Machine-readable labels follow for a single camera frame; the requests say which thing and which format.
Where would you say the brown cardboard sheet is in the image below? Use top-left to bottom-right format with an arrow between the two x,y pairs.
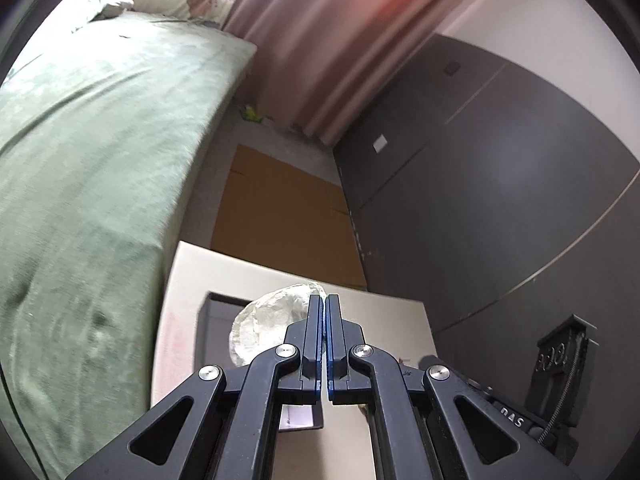
210,145 -> 367,290

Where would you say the white tissue paper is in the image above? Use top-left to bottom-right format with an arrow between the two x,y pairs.
229,282 -> 326,366

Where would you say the black jewelry box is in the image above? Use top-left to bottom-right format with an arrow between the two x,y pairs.
195,289 -> 326,432

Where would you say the green yellow floor item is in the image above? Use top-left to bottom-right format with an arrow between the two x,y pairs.
241,105 -> 270,124

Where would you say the pink curtain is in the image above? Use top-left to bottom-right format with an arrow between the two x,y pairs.
224,0 -> 463,146

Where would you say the white wall switch plate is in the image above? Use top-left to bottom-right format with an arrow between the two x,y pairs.
372,134 -> 388,153

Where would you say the green bed cover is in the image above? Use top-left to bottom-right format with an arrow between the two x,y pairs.
1,12 -> 256,479

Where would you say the light green crumpled duvet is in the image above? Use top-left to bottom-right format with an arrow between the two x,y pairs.
66,0 -> 134,28

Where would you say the dark wall socket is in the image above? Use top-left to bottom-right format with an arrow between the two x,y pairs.
444,60 -> 461,76

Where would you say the black cable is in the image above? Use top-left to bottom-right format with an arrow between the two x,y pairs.
537,334 -> 586,446

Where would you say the floral pillow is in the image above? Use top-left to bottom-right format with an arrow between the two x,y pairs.
132,0 -> 234,27

